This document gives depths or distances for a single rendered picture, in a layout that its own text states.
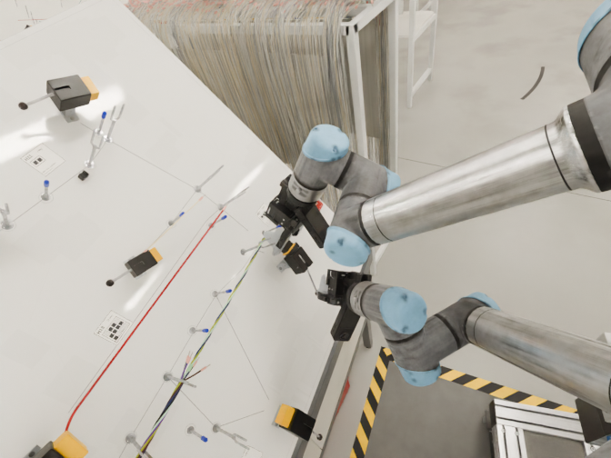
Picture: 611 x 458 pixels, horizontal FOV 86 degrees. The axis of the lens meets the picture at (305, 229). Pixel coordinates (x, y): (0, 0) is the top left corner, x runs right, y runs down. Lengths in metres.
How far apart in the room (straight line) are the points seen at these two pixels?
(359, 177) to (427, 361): 0.35
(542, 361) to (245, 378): 0.59
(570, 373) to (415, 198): 0.28
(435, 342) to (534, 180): 0.36
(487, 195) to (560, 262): 1.99
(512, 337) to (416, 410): 1.30
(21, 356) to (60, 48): 0.62
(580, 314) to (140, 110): 2.15
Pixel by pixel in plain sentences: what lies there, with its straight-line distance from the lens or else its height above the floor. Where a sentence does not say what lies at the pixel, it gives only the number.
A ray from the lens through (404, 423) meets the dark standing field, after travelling 1.84.
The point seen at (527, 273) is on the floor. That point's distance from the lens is 2.30.
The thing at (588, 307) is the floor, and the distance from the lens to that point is 2.29.
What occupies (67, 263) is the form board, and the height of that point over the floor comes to 1.40.
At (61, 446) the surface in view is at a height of 1.32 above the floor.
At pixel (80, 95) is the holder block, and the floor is 1.60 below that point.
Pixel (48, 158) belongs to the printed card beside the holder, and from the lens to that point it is 0.82.
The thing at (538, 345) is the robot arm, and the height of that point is 1.32.
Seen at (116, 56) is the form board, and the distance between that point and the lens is 0.97.
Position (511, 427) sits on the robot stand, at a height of 0.23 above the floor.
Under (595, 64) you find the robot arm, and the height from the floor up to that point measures 1.60.
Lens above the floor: 1.81
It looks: 47 degrees down
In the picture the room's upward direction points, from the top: 17 degrees counter-clockwise
